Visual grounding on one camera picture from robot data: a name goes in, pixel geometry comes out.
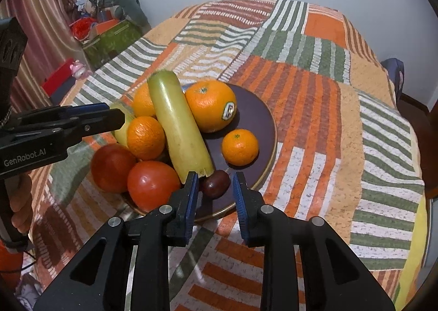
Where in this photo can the small tangerine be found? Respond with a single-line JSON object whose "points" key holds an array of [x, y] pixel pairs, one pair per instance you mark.
{"points": [[145, 136], [239, 146]]}

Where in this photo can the red box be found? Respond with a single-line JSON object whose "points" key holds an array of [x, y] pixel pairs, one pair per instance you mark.
{"points": [[58, 78]]}

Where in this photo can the pink toy figure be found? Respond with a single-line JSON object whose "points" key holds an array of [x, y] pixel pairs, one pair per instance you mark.
{"points": [[79, 69]]}

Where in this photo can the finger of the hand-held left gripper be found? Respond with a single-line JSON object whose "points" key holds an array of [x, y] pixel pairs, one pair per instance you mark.
{"points": [[85, 108], [102, 121]]}

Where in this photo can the small dark red fruit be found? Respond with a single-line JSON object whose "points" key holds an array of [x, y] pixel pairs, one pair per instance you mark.
{"points": [[215, 183]]}

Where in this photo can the red plastic bag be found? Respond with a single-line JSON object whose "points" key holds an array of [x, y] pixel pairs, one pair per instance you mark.
{"points": [[80, 27]]}

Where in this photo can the floral checkered quilt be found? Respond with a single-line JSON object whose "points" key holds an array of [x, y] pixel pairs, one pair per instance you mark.
{"points": [[29, 288]]}

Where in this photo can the yellow cloth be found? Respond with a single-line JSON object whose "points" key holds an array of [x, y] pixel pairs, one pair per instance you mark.
{"points": [[415, 229]]}

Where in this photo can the striped red curtain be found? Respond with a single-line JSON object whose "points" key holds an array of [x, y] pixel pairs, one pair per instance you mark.
{"points": [[41, 6]]}

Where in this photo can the large orange with sticker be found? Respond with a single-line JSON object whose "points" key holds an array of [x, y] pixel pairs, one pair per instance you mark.
{"points": [[205, 109]]}

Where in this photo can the person's left hand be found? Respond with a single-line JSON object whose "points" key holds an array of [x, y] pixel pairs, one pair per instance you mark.
{"points": [[20, 198]]}

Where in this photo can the striped patchwork blanket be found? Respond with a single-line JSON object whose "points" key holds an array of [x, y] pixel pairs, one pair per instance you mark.
{"points": [[308, 126]]}

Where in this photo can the green storage box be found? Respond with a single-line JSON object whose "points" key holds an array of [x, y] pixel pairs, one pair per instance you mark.
{"points": [[113, 44]]}

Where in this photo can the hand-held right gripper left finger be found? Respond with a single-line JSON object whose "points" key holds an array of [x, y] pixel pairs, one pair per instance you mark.
{"points": [[191, 208]]}

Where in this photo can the purple plate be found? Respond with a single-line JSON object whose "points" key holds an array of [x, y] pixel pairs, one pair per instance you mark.
{"points": [[253, 116]]}

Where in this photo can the orange box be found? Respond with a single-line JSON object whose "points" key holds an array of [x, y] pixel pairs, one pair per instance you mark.
{"points": [[107, 26]]}

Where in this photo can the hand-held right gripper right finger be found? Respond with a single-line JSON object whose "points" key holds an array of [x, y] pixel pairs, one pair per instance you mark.
{"points": [[239, 208]]}

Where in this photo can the grey purple backpack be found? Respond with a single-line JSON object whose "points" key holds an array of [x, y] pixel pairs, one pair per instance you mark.
{"points": [[393, 75]]}

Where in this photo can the red tomato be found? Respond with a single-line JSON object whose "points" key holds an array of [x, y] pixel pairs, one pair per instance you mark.
{"points": [[150, 184], [113, 167]]}

